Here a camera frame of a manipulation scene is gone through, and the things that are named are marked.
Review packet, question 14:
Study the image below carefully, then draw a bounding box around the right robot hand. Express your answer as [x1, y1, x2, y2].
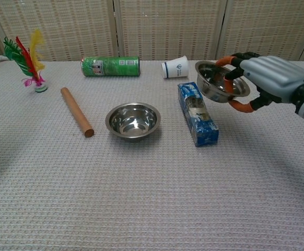
[216, 52, 304, 113]

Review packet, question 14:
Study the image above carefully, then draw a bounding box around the small stainless steel bowl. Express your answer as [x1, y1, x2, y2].
[105, 102, 161, 143]
[195, 60, 251, 103]

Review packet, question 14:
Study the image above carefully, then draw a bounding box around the colourful feather shuttlecock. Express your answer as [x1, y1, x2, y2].
[3, 29, 49, 93]

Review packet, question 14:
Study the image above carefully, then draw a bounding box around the blue rectangular carton box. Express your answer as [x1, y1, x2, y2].
[177, 82, 219, 147]

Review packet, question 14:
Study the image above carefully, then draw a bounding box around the brown wooden rod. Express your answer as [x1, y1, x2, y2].
[60, 87, 95, 138]

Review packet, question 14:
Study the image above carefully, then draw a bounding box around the white paper cup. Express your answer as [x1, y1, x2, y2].
[160, 55, 190, 79]

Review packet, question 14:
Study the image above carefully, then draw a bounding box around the green cylindrical chip can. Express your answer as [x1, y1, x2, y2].
[80, 56, 141, 78]

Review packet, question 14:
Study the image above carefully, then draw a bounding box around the beige woven folding screen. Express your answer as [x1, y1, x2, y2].
[0, 0, 304, 63]

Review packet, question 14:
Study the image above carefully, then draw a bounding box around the beige woven tablecloth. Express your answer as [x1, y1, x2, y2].
[0, 58, 304, 251]

